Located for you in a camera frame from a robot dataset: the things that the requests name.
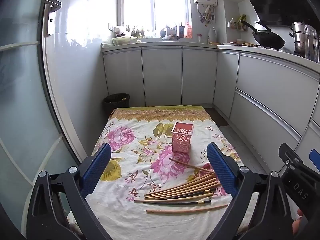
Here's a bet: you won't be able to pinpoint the pile of wooden chopsticks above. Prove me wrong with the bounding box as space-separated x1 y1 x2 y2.
134 157 228 214

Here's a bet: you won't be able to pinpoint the wall spice rack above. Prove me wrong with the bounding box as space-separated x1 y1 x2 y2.
227 15 248 32

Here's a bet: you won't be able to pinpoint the kitchen window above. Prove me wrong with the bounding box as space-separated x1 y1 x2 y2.
116 0 193 38

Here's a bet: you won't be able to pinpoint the person's right hand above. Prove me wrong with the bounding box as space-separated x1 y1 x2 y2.
292 209 304 238

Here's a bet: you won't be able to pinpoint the steel stockpot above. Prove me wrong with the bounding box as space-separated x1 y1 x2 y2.
289 22 309 55

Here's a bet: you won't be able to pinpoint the pink perforated utensil holder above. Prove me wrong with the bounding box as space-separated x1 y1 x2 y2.
171 122 195 153

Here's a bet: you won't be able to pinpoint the black wok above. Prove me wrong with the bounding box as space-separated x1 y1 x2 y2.
240 20 286 50

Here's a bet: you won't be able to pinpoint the floral printed cloth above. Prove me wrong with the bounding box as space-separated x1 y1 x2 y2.
65 105 258 240

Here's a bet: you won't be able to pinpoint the green bowl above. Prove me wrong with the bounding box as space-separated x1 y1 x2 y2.
112 36 132 46

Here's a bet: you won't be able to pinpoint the black range hood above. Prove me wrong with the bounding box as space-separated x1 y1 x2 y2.
235 0 320 27

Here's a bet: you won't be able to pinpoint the frosted glass sliding door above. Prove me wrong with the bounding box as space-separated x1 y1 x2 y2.
0 0 83 240

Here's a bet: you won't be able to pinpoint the water heater pipes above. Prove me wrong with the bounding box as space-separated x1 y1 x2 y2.
196 2 217 27

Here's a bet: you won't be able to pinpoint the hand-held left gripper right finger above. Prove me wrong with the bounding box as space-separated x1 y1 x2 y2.
206 142 297 240

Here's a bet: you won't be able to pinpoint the black wastebasket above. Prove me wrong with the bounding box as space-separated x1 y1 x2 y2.
103 93 130 117

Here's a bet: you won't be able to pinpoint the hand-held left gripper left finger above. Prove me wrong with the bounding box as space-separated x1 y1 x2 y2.
27 142 118 240

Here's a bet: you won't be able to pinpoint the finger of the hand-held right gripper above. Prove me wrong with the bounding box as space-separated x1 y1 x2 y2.
279 143 304 170
309 149 320 173

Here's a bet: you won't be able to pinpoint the metal door handle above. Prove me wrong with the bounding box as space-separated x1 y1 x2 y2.
44 0 62 35

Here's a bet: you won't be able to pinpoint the clear glass pitcher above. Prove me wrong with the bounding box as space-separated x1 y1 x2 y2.
304 25 319 63

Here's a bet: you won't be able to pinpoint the white plastic jug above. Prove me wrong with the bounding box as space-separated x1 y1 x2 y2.
207 27 217 44

